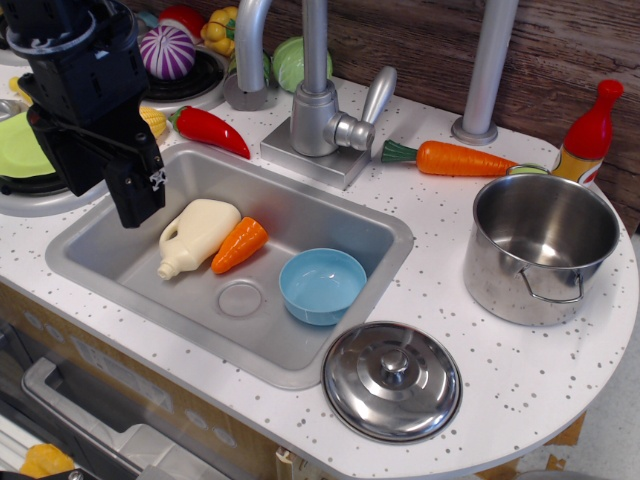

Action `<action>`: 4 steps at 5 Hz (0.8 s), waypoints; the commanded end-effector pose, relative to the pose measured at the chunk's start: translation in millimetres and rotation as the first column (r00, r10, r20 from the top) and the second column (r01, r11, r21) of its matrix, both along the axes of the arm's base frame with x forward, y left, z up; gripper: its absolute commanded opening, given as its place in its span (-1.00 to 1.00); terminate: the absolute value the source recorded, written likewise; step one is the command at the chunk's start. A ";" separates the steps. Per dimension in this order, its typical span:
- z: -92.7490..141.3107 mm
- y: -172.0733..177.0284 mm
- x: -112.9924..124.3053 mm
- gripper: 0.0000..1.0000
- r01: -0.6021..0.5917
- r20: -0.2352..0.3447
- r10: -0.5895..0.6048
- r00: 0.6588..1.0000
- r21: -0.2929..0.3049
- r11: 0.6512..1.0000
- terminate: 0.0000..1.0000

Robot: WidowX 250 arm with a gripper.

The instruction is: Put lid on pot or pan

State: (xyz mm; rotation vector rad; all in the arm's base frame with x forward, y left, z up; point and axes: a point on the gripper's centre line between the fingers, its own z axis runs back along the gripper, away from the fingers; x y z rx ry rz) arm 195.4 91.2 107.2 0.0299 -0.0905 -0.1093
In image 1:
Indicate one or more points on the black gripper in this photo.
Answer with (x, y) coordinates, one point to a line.
(87, 90)

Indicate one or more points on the steel pot lid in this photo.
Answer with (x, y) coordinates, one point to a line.
(391, 383)

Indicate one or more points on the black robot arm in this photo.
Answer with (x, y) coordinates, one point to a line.
(51, 19)

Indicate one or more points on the stainless steel pot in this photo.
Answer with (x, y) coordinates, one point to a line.
(536, 246)

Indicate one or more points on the yellow toy corn cob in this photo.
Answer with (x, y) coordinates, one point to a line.
(155, 119)

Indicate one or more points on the red toy chili pepper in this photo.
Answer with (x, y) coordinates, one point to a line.
(202, 126)

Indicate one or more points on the cream toy milk jug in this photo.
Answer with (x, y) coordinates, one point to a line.
(195, 235)

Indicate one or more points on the front left stove burner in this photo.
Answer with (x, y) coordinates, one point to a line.
(43, 195)

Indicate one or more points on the stove burner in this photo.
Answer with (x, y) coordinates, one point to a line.
(202, 87)
(43, 195)

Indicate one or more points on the back right stove burner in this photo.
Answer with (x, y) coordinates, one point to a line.
(202, 87)

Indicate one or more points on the light green plastic plate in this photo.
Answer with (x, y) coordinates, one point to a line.
(21, 155)

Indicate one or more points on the orange toy carrot piece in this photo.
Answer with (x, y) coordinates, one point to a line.
(247, 237)

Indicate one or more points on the purple striped toy onion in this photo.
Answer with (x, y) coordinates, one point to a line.
(167, 53)

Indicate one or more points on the grey left curved pole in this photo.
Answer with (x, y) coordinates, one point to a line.
(246, 89)

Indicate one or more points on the grey stove knob left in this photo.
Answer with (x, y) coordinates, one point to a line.
(10, 108)

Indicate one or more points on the yellow toy banana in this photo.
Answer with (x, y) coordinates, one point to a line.
(15, 87)

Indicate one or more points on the grey sink basin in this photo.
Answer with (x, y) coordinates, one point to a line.
(251, 266)

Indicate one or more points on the yellow toy bell pepper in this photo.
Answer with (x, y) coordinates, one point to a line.
(218, 34)

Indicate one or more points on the red toy radish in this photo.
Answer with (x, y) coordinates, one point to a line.
(185, 19)

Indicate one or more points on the silver toy faucet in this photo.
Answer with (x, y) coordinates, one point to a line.
(319, 140)

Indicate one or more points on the green toy cabbage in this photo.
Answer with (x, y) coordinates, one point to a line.
(288, 63)

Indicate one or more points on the blue plastic bowl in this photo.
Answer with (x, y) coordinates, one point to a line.
(319, 285)

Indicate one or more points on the yellow object bottom left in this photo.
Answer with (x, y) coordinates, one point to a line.
(43, 460)

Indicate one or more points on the orange toy carrot green top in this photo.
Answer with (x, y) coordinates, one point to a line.
(444, 159)

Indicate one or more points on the grey right support pole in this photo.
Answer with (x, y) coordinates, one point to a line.
(476, 126)

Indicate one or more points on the red yellow toy bottle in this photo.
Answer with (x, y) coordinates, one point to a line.
(588, 140)

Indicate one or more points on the grey oven door handle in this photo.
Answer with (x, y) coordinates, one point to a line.
(114, 446)

